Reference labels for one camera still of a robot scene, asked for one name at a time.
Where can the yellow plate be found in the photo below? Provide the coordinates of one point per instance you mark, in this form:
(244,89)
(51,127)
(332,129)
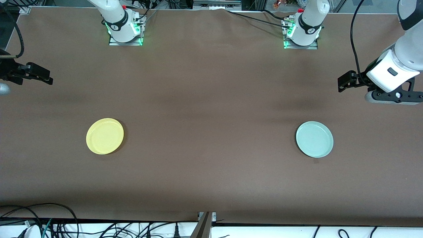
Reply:
(104,136)

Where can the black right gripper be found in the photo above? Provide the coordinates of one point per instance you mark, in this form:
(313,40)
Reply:
(7,72)

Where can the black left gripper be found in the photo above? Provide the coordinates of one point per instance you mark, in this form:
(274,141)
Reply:
(361,81)

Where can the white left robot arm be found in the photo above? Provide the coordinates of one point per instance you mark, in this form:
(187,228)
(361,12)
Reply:
(409,56)

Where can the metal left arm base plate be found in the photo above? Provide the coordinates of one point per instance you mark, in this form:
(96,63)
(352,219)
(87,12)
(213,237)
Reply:
(302,46)

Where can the black power plug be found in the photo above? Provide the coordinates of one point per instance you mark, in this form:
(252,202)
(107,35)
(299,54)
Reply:
(176,232)

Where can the grey aluminium rail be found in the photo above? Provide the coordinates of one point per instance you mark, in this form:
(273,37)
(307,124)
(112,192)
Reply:
(216,4)

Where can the aluminium frame bracket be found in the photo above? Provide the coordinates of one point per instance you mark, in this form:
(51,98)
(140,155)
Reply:
(205,226)

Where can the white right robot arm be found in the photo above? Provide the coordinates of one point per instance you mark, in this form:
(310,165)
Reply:
(115,18)

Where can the pale green plate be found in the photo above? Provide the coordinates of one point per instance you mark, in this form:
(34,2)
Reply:
(314,139)

